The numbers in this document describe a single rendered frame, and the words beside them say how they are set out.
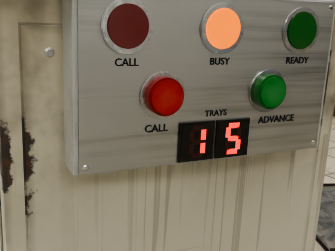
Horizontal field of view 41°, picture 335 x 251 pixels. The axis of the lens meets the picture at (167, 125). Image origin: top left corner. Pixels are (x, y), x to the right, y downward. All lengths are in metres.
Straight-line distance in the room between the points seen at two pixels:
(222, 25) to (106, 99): 0.11
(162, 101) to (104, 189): 0.10
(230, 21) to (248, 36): 0.02
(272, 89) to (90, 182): 0.17
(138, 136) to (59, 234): 0.11
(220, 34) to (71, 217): 0.19
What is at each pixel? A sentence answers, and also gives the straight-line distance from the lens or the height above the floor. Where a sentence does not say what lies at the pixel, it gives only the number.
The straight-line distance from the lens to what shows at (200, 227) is 0.45.
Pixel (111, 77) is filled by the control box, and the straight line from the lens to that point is 0.34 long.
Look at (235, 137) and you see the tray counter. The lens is 0.39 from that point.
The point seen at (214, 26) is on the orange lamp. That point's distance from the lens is 0.36.
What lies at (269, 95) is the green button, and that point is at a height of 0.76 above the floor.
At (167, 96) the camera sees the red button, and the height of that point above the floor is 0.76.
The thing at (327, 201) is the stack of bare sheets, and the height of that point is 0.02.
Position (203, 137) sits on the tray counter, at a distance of 0.38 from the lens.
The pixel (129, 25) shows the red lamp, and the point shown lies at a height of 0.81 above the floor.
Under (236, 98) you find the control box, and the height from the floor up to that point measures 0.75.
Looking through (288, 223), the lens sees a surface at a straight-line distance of 0.52.
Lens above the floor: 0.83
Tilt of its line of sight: 15 degrees down
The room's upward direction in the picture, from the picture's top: 3 degrees clockwise
